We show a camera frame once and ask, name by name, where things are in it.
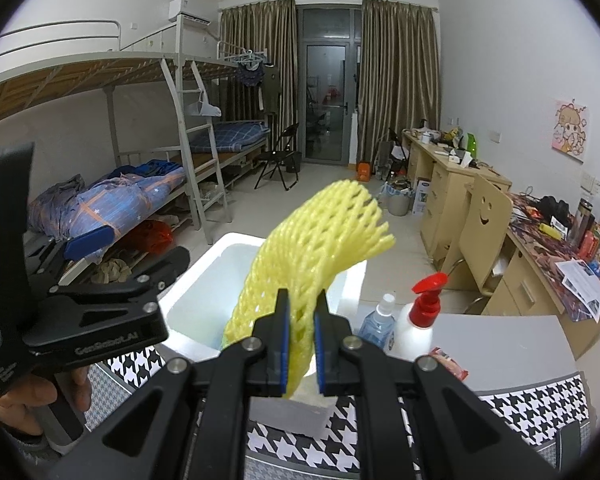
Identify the white hanging pouch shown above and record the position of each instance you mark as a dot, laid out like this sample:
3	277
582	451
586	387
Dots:
205	106

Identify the glass balcony door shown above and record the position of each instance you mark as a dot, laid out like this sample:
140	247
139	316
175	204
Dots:
327	100

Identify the blue checked mattress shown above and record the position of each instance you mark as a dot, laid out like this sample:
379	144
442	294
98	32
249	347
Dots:
235	135

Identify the white spray bottle red head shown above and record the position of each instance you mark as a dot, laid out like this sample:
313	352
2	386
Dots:
420	325

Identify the black bag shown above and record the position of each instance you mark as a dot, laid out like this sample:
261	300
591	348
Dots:
554	207

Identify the white blue carton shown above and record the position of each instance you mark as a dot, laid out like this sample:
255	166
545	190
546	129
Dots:
422	196

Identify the white air conditioner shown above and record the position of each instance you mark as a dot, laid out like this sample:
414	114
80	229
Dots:
189	11

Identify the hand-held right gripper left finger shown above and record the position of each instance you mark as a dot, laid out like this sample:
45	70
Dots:
282	355

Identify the person's left hand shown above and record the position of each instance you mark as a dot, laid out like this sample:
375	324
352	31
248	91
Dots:
15	405

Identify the printed paper sheets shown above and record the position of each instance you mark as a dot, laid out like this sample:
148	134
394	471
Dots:
582	285

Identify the green packet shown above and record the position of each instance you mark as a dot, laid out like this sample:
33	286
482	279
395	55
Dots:
472	144

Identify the white metal bunk bed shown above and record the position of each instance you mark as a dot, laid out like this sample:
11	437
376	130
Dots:
180	90

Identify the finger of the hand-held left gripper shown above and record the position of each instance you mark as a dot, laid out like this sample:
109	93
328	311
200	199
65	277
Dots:
87	242
167	267

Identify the white wall switch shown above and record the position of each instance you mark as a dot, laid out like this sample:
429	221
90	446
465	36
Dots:
494	136

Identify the yellow foam net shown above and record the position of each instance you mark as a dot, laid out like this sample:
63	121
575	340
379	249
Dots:
310	250

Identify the blue plaid quilt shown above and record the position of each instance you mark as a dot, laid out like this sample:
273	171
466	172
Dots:
105	200

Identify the white wall socket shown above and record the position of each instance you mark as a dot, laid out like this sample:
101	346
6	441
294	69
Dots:
590	182

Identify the long wooden desk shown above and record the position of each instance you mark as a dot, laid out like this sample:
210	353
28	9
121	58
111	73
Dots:
445	185

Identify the grey bucket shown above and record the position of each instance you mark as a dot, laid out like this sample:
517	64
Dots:
400	200

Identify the brown curtain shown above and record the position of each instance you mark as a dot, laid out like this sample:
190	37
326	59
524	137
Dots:
260	35
397	85

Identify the hanging dark clothes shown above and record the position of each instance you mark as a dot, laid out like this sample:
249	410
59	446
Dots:
252	74

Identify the black folding chair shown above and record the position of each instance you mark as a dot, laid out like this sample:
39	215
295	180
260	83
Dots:
280	160

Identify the wooden smiley chair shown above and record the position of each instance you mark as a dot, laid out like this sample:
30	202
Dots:
485	215

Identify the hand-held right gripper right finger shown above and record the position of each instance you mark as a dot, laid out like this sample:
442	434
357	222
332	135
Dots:
321	355

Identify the white foam box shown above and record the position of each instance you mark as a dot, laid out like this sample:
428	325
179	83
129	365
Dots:
200	310

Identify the houndstooth mat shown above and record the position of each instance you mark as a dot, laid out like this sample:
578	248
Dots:
525	405

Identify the orange box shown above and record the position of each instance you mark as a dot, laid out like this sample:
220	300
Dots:
363	171

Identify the red plastic bag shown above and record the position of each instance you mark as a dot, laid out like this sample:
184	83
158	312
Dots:
155	235

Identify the group of toiletry bottles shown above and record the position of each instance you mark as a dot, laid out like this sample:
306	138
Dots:
597	245

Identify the clear bottle blue label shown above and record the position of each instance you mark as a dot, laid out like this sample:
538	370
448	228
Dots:
377	327

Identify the cartoon wall poster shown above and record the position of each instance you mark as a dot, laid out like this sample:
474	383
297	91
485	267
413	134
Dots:
570	130

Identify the wooden desk with printed mat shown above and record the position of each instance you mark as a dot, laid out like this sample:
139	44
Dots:
540	290

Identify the red snack packet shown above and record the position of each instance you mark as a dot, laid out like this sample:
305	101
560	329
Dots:
450	362

